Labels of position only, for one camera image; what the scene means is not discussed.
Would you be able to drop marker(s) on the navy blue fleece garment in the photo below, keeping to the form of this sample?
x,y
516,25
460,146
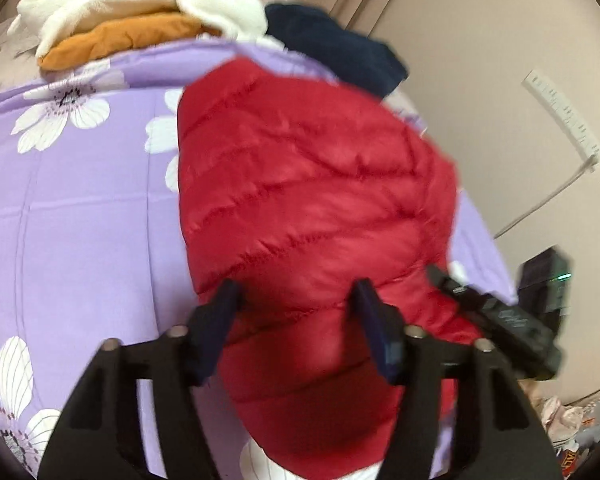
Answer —
x,y
356,59

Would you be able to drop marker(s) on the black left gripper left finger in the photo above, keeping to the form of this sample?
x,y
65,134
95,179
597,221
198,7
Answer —
x,y
98,435

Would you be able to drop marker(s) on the white power strip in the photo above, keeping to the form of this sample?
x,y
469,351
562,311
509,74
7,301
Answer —
x,y
566,116

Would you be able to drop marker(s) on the red quilted down jacket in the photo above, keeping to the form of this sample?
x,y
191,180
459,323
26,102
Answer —
x,y
295,188

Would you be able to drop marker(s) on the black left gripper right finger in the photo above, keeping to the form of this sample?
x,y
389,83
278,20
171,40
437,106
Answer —
x,y
496,435

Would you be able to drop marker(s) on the orange folded garment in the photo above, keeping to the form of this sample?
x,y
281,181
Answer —
x,y
124,34

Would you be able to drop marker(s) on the purple floral bed sheet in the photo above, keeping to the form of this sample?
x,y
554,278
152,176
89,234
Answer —
x,y
90,243

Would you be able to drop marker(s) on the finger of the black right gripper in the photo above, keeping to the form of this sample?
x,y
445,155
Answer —
x,y
469,300

